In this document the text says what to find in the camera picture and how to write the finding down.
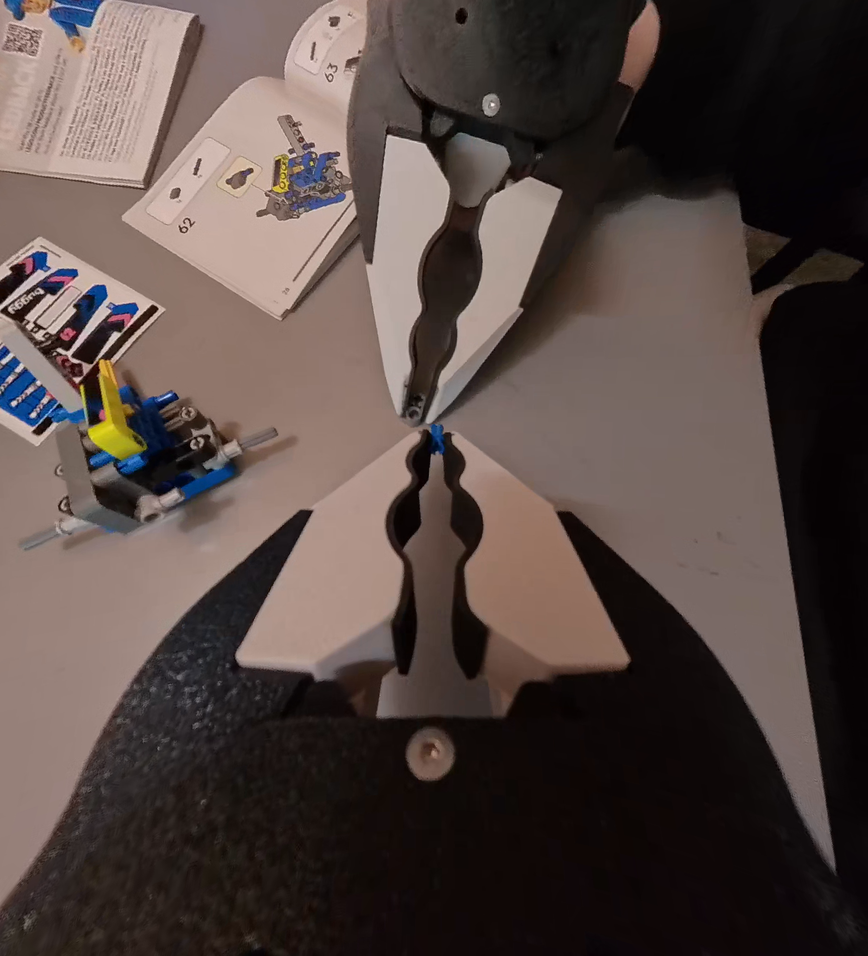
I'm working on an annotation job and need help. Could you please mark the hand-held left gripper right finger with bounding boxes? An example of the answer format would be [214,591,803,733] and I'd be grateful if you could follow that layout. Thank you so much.
[440,429,631,719]

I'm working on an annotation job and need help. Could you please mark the person's dark trousers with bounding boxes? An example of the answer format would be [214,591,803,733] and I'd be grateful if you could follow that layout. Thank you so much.
[759,246,868,956]

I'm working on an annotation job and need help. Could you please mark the partly built lego vehicle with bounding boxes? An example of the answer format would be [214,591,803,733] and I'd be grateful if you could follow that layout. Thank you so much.
[0,320,280,554]

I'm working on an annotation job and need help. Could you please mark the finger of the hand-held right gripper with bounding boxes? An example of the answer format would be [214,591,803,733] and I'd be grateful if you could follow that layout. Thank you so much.
[364,125,461,427]
[423,138,563,425]

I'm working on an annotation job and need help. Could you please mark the person's right forearm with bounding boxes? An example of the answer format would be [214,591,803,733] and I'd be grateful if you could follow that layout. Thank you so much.
[628,0,868,225]

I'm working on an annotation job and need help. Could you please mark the lego sticker sheet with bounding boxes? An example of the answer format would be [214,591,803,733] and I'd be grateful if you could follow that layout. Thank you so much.
[0,238,166,448]

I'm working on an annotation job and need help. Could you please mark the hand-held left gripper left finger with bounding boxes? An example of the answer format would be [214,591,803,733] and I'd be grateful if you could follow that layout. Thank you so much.
[236,427,433,719]

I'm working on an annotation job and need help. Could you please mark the white printed leaflet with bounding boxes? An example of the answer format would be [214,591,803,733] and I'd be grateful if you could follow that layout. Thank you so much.
[0,0,202,189]

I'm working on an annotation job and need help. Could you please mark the open lego instruction booklet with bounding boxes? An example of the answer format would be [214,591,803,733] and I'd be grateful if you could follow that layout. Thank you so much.
[122,0,375,321]

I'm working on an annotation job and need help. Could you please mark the person's right hand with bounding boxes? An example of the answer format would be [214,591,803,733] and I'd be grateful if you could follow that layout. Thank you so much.
[619,1,662,94]

